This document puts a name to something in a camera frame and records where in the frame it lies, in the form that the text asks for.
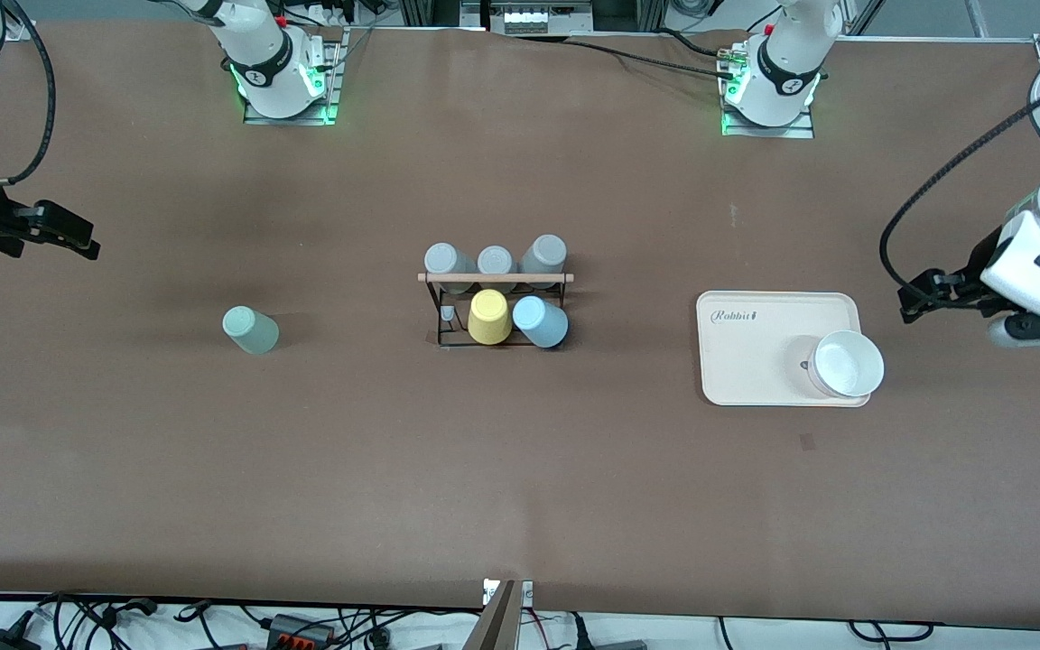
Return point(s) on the white bowl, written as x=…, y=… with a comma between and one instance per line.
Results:
x=845, y=365

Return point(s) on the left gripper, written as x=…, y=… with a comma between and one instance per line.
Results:
x=972, y=277

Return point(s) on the black power adapter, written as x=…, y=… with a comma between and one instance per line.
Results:
x=1, y=641

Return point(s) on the black orange connector box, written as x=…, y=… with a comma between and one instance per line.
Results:
x=299, y=629

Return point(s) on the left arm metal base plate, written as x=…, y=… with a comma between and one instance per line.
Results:
x=800, y=132

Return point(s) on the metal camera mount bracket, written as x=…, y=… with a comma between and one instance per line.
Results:
x=495, y=623

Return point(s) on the grey plastic cup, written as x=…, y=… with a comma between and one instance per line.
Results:
x=495, y=260
x=443, y=259
x=544, y=255

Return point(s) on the pale pink serving tray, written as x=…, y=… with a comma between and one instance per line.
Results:
x=755, y=348

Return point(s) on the yellow plastic cup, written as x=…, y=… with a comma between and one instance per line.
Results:
x=489, y=318

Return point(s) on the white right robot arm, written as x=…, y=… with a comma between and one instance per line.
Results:
x=272, y=54

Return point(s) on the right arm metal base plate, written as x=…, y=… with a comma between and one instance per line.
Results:
x=332, y=68

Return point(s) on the light blue plastic cup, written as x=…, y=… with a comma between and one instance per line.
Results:
x=540, y=323

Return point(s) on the mint green plastic cup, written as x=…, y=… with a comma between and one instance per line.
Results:
x=251, y=330

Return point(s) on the grey electrical terminal block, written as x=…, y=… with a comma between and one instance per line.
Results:
x=529, y=18

